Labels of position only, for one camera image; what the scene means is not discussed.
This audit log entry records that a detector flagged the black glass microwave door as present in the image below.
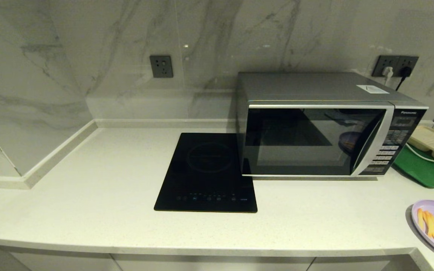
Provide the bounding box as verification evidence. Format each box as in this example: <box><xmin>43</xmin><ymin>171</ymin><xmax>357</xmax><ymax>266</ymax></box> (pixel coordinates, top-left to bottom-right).
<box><xmin>242</xmin><ymin>101</ymin><xmax>395</xmax><ymax>177</ymax></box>

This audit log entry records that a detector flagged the silver microwave oven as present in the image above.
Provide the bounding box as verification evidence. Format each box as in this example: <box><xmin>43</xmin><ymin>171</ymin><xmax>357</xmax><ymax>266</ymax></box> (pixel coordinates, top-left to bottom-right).
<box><xmin>236</xmin><ymin>72</ymin><xmax>429</xmax><ymax>180</ymax></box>

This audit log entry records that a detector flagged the black induction cooktop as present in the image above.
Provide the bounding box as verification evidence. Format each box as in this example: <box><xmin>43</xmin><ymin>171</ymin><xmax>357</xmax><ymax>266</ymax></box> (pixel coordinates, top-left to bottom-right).
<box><xmin>154</xmin><ymin>132</ymin><xmax>258</xmax><ymax>213</ymax></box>

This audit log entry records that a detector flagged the white label sticker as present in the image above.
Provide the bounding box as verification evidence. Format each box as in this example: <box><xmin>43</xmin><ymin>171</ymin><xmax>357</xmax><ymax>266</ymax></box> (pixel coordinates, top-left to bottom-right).
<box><xmin>356</xmin><ymin>85</ymin><xmax>390</xmax><ymax>94</ymax></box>

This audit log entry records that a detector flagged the green cutting board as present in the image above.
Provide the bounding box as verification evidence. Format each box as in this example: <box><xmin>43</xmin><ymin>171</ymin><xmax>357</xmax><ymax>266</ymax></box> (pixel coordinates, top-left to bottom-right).
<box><xmin>392</xmin><ymin>145</ymin><xmax>434</xmax><ymax>189</ymax></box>

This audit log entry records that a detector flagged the grey single wall socket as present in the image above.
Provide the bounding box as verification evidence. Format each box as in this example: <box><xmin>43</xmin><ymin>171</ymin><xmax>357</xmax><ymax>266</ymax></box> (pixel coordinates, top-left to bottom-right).
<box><xmin>150</xmin><ymin>55</ymin><xmax>174</xmax><ymax>78</ymax></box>

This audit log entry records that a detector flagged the grey double wall socket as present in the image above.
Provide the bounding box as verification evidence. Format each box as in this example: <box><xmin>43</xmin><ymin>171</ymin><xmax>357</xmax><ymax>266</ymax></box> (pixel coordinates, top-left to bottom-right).
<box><xmin>371</xmin><ymin>55</ymin><xmax>419</xmax><ymax>78</ymax></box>

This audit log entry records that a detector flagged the white power cable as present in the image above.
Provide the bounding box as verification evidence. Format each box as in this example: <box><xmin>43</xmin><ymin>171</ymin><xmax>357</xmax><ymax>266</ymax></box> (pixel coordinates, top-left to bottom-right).
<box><xmin>405</xmin><ymin>144</ymin><xmax>434</xmax><ymax>165</ymax></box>

